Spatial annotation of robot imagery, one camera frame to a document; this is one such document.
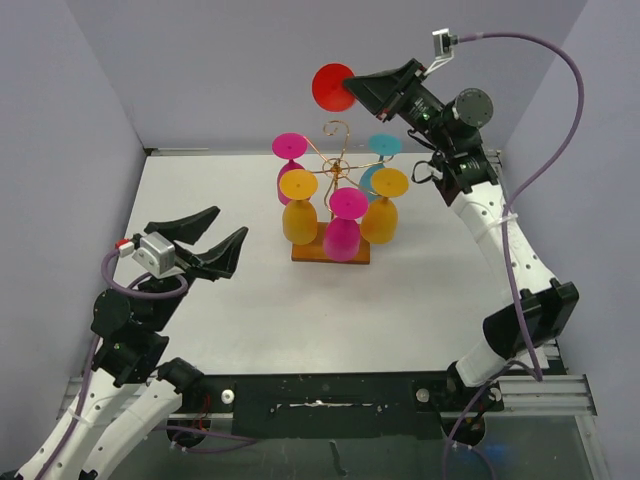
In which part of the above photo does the magenta wine glass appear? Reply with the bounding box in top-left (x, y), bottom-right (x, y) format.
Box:
top-left (323, 187), bottom-right (369, 262)
top-left (272, 132), bottom-right (308, 206)

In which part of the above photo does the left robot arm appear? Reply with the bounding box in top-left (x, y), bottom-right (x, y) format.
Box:
top-left (1, 206), bottom-right (249, 479)

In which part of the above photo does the yellow wine glass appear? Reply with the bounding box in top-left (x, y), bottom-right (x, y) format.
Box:
top-left (279, 169), bottom-right (318, 245)
top-left (360, 168), bottom-right (409, 244)

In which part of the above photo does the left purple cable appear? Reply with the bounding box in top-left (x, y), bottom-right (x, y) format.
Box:
top-left (29, 249), bottom-right (259, 480)

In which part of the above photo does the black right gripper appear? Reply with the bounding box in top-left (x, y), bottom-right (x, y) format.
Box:
top-left (341, 59), bottom-right (455, 154)

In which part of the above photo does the gold wire wine glass rack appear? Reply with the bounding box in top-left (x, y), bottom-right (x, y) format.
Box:
top-left (304, 120), bottom-right (394, 219)

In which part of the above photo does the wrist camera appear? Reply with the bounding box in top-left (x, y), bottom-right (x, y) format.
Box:
top-left (115, 232), bottom-right (183, 279)
top-left (424, 28), bottom-right (459, 77)

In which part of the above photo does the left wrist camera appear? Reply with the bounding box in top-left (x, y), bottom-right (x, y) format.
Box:
top-left (115, 232), bottom-right (183, 279)

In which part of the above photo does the teal wine glass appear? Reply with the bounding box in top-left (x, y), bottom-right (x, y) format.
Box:
top-left (359, 133), bottom-right (403, 201)

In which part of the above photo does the wooden rack base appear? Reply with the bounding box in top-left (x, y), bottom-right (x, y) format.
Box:
top-left (291, 222), bottom-right (371, 265)

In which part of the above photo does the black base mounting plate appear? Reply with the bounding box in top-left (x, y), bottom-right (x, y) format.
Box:
top-left (177, 372), bottom-right (504, 440)

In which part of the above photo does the aluminium table edge rail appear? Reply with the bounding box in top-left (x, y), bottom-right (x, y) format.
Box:
top-left (483, 149), bottom-right (544, 306)

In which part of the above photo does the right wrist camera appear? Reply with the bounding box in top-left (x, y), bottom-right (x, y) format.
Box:
top-left (424, 28), bottom-right (459, 77)

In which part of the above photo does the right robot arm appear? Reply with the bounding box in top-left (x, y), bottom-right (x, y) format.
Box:
top-left (342, 60), bottom-right (579, 409)

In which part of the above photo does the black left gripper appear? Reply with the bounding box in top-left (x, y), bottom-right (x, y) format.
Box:
top-left (146, 206), bottom-right (246, 330)

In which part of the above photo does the red wine glass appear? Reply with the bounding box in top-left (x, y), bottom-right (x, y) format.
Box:
top-left (311, 63), bottom-right (355, 112)

